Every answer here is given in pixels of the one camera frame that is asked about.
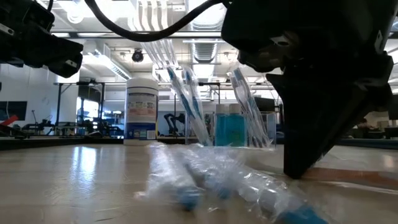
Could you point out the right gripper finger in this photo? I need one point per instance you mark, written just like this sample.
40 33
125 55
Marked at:
311 124

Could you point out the black background robot arm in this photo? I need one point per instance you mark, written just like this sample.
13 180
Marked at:
172 119

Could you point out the white disinfecting wipes canister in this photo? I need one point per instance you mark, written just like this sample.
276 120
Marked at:
141 109

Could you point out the silver ventilation duct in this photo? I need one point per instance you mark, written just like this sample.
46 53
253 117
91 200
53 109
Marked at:
203 49

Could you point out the black ceiling spotlight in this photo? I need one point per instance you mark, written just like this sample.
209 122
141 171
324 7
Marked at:
137 56

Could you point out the blue white toothpaste tube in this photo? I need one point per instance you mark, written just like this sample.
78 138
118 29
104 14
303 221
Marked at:
221 127

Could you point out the blue mouthwash bottle white cap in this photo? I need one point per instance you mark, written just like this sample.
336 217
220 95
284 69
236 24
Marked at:
236 127

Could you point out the white rectangular air duct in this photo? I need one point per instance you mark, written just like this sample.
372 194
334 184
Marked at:
105 63

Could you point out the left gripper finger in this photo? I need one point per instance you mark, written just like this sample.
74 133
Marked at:
59 56

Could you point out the black wall screen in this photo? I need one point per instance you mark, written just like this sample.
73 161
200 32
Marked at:
12 109

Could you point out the person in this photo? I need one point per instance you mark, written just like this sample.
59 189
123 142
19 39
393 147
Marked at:
363 125

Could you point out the black background rig frame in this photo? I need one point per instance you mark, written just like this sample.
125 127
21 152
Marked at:
59 105

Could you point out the clear acrylic organizer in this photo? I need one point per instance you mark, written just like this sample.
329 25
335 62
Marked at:
272 127

